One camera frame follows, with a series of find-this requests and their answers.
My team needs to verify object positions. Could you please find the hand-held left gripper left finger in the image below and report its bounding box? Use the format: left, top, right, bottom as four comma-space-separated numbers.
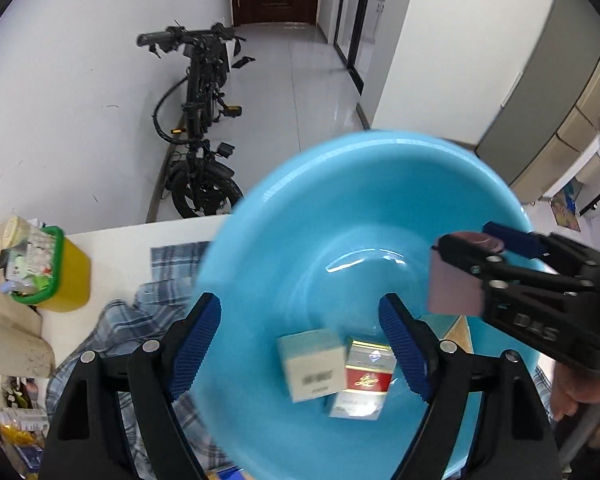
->
37, 291, 223, 480

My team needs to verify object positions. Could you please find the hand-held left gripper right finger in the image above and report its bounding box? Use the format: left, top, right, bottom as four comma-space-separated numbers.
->
378, 292, 563, 480

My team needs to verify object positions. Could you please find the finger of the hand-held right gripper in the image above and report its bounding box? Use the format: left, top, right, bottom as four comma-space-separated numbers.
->
437, 234, 595, 295
482, 221, 600, 286

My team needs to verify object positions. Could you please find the pink container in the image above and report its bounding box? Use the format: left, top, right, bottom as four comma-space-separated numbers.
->
428, 231, 506, 318

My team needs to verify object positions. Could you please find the red silver cigarette box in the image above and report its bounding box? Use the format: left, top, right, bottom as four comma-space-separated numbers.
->
327, 338, 397, 422

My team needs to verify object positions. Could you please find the orange white packet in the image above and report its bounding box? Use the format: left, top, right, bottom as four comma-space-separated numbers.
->
417, 314, 473, 356

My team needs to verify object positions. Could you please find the white barcode box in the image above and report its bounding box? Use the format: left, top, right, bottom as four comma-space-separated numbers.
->
276, 328, 347, 404

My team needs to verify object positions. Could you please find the blue plastic basin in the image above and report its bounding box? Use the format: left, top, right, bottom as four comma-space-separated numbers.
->
196, 129, 543, 480

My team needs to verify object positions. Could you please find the yellow container green rim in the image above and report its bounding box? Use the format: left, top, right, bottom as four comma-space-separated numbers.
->
10, 225, 92, 313

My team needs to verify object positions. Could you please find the person's right hand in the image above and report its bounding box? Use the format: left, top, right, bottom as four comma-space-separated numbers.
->
550, 362, 600, 448

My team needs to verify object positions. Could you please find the colourful printed board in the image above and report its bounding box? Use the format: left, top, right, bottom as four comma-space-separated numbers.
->
550, 180, 583, 233

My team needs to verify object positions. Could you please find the blue plaid cloth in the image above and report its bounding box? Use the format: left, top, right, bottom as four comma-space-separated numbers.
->
45, 241, 556, 480

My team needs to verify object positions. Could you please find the grey beige cabinet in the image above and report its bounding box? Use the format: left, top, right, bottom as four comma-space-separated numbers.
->
475, 0, 600, 201

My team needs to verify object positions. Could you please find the white green wrapper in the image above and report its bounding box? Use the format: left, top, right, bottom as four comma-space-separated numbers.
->
0, 216, 56, 297

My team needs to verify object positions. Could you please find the clear bag of granola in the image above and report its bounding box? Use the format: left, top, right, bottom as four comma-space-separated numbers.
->
0, 420, 48, 448

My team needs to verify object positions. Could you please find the black folding bicycle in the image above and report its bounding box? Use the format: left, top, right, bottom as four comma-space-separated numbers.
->
136, 22, 256, 219

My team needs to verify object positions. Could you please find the black framed glass door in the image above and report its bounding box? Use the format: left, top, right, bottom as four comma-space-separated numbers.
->
332, 0, 396, 96

